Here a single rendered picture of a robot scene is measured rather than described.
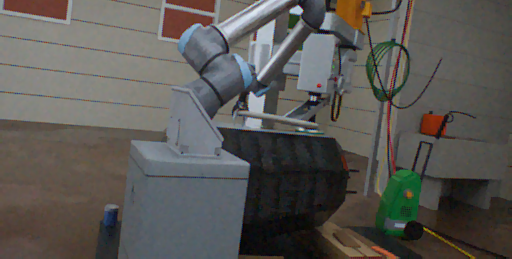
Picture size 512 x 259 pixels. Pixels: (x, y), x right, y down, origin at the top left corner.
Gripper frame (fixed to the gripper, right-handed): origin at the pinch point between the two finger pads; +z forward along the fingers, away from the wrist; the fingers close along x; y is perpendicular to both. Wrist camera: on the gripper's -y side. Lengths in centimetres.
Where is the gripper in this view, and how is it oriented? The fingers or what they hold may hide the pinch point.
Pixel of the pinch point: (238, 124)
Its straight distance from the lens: 249.6
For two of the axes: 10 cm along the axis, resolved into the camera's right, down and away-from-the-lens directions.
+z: -1.7, 9.9, 0.0
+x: 9.8, 1.7, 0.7
